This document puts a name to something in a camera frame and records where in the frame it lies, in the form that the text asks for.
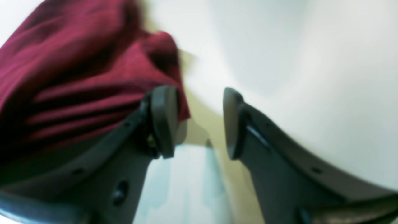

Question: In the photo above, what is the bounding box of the dark red t-shirt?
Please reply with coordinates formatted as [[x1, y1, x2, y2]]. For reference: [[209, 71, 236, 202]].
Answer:
[[1, 0, 190, 162]]

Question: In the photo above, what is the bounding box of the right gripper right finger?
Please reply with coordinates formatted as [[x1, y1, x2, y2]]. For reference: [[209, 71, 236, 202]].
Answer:
[[223, 87, 398, 224]]

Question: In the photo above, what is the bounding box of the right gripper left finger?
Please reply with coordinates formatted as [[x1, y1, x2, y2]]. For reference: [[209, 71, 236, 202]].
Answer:
[[1, 86, 179, 224]]

